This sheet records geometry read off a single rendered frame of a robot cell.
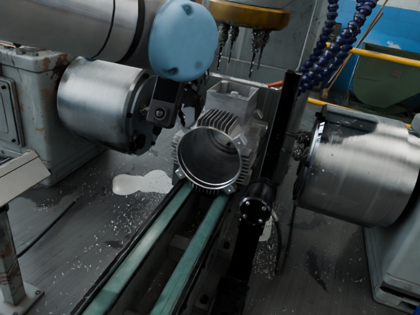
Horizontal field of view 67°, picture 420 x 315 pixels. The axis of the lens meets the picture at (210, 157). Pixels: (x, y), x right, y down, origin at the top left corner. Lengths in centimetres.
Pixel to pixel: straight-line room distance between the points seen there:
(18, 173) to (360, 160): 60
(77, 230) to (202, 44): 63
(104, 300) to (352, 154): 51
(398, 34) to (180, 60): 561
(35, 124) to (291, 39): 72
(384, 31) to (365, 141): 519
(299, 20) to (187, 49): 66
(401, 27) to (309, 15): 494
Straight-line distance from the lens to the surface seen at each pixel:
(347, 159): 67
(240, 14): 68
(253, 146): 71
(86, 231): 84
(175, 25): 30
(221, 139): 92
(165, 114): 54
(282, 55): 96
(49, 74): 89
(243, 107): 74
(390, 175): 69
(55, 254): 80
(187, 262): 61
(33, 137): 96
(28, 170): 58
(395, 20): 584
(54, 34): 28
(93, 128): 83
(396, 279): 81
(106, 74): 81
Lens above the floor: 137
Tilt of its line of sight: 29 degrees down
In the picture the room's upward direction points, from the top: 9 degrees clockwise
